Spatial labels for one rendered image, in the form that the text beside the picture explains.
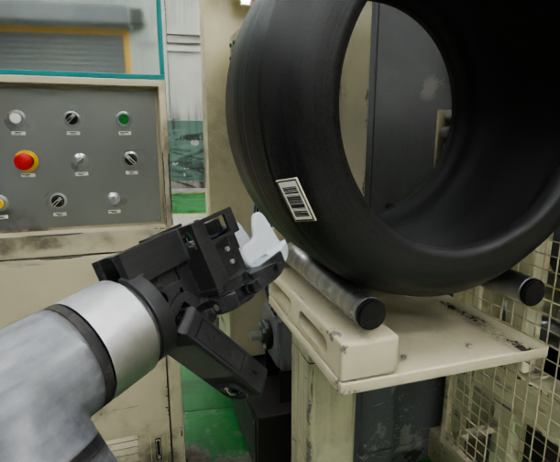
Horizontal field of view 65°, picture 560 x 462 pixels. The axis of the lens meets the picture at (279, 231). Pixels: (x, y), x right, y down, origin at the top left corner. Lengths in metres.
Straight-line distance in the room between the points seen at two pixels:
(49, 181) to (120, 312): 0.95
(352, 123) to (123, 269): 0.71
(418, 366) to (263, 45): 0.49
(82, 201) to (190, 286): 0.88
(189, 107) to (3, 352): 9.42
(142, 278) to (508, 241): 0.53
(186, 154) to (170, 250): 9.23
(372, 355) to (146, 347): 0.40
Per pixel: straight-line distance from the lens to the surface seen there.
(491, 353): 0.79
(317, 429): 1.17
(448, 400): 1.35
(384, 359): 0.66
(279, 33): 0.56
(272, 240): 0.45
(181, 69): 9.73
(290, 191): 0.55
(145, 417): 1.40
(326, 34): 0.55
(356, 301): 0.62
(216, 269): 0.36
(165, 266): 0.35
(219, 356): 0.37
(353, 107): 0.97
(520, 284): 0.78
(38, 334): 0.29
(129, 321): 0.31
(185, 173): 9.61
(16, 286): 1.26
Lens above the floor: 1.14
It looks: 12 degrees down
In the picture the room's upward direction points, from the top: straight up
